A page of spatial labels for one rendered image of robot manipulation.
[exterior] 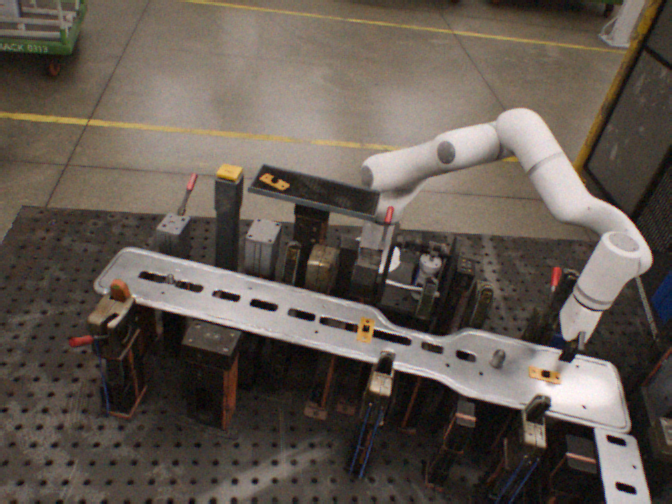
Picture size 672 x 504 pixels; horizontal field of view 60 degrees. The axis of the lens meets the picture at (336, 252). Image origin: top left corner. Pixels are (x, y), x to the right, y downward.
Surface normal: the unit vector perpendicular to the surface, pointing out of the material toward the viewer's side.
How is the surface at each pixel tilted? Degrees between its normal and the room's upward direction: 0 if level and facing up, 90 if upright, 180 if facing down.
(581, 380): 0
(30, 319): 0
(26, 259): 0
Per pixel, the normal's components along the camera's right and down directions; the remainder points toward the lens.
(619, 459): 0.14, -0.76
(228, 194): -0.20, 0.60
